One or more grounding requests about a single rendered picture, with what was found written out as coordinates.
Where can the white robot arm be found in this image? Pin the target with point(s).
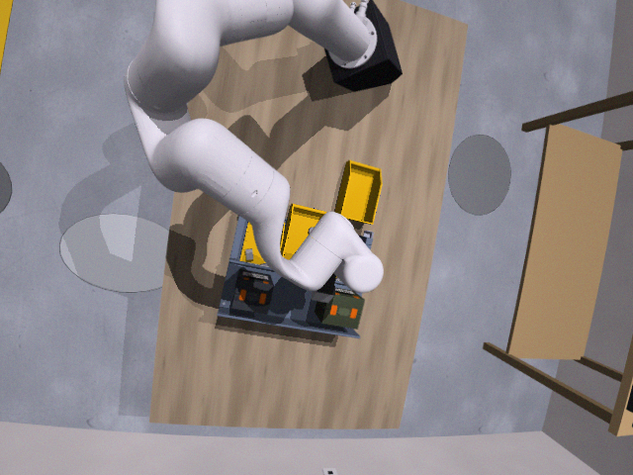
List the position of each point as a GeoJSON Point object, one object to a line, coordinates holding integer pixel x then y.
{"type": "Point", "coordinates": [178, 60]}

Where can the olive green tool case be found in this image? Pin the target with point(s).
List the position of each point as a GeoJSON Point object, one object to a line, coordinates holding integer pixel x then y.
{"type": "Point", "coordinates": [343, 310]}

